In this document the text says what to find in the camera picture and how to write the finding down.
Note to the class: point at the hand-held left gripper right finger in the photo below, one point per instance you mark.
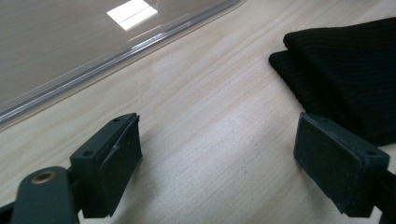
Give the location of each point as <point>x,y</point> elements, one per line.
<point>336,161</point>

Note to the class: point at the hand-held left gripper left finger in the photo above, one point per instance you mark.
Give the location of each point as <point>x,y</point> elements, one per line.
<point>102,168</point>

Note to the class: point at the black knit sock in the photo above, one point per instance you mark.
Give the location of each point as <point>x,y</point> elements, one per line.
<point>342,77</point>

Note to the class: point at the brown transparent flat tray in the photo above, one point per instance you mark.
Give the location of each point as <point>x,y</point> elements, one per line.
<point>62,46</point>

